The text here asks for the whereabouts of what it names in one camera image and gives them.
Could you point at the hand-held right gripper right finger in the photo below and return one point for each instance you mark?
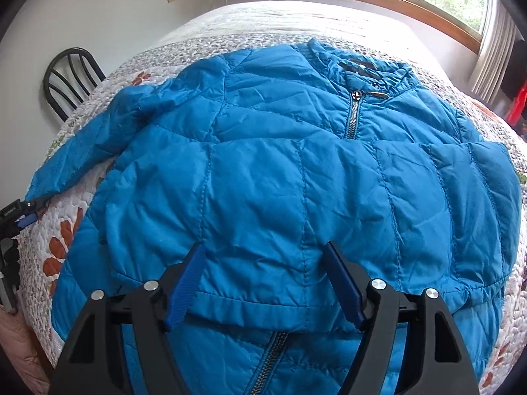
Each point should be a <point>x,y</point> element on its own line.
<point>343,288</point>

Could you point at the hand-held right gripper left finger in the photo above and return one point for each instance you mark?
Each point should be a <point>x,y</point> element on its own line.
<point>187,288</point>

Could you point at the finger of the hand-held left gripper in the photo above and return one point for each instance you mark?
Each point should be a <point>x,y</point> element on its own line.
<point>38,204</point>
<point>26,221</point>

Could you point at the blue puffer jacket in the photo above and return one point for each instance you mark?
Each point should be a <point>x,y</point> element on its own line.
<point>267,173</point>

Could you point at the person's left forearm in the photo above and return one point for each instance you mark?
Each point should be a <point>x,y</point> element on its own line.
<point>16,337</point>

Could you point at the red object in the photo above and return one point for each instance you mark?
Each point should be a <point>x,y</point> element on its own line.
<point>516,109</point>

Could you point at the white curtain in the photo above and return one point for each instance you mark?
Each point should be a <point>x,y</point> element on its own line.
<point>492,57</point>

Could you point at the floral quilted bedspread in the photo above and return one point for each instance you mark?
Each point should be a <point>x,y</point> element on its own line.
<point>255,20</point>

